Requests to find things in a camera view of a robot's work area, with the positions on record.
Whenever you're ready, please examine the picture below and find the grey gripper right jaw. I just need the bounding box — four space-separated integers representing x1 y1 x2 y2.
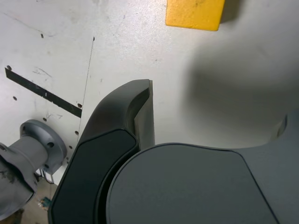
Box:
106 109 299 224

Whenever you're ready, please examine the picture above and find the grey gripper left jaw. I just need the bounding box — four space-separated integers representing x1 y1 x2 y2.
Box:
47 79 156 224

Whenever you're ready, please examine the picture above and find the yellow cube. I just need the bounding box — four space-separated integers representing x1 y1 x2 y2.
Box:
165 0 226 32

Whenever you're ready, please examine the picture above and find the black tape strip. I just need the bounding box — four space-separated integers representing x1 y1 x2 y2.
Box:
4 67 83 118

